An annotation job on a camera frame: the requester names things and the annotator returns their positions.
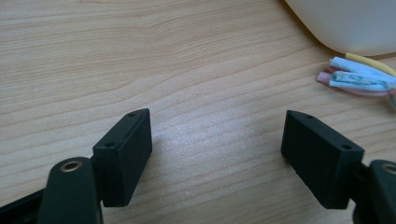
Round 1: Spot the yellow paper stick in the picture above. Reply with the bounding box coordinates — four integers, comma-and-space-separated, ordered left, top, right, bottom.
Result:
345, 52, 396, 77

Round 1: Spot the white plastic container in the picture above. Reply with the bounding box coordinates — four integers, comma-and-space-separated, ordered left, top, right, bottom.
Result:
283, 0, 396, 57

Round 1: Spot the worn light blue paper stick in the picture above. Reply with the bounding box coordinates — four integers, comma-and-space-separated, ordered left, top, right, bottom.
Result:
331, 71, 396, 86

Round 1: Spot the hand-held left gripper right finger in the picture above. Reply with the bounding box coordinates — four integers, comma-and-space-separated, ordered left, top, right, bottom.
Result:
280, 109, 365, 210

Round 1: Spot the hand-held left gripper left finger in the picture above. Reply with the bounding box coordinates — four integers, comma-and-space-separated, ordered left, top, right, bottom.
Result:
92, 107, 153, 208

